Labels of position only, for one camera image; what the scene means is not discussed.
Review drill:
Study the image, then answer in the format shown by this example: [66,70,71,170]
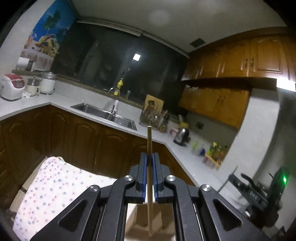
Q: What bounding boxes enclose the green oil bottle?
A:
[208,142,218,159]

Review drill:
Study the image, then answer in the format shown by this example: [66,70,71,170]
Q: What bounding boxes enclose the dish rack with utensils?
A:
[139,104,170,133]

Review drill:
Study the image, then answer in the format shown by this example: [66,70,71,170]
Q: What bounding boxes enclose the wooden chopstick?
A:
[147,126,153,237]

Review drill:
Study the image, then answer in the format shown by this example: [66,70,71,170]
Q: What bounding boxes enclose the floral white table cloth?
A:
[12,156,176,241]

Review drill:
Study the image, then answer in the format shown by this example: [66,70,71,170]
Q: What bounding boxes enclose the paper towel roll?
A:
[16,57,30,70]

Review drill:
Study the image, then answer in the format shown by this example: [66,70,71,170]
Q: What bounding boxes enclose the steel sink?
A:
[71,103,137,131]

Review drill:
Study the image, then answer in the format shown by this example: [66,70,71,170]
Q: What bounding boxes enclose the kitchen faucet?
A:
[108,87,120,115]

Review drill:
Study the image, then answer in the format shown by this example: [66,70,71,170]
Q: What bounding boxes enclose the yellow dish soap bottle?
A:
[113,78,123,96]

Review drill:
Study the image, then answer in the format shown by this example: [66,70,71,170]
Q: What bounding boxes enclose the steel electric kettle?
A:
[173,128,190,146]

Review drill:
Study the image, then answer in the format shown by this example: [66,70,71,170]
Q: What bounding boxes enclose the white red rice cooker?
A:
[1,73,25,101]

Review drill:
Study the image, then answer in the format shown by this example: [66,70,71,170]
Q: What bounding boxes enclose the white steel pot cooker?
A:
[39,71,57,94]

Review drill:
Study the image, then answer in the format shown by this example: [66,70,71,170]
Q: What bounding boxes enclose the green cup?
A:
[191,141,204,156]

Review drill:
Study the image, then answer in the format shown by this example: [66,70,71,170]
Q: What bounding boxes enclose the lower wooden cabinets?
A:
[1,105,147,209]

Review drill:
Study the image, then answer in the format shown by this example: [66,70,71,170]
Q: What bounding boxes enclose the small white steel pot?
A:
[25,76,41,96]

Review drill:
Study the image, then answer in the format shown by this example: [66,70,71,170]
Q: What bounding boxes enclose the upper wooden cabinets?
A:
[178,27,296,129]

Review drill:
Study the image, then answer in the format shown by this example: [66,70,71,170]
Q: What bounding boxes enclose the wooden cabinets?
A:
[1,105,147,209]
[178,27,296,129]

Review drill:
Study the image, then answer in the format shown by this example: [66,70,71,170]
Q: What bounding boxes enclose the spice jar rack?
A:
[203,153,222,170]

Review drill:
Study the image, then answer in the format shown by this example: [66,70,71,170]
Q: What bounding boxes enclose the fruit beach poster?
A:
[21,0,76,70]

